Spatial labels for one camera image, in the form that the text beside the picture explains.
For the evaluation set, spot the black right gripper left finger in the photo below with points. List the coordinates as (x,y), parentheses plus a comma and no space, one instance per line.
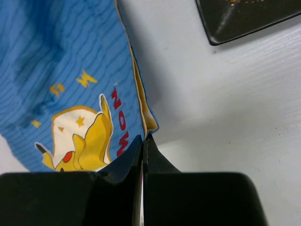
(109,197)

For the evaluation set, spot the blue Pikachu placemat cloth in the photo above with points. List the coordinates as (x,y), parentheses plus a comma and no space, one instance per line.
(71,93)

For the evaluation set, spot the black and teal square plate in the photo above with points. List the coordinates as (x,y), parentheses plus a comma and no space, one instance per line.
(228,20)

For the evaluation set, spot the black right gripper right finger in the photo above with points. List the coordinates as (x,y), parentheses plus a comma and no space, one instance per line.
(175,198)

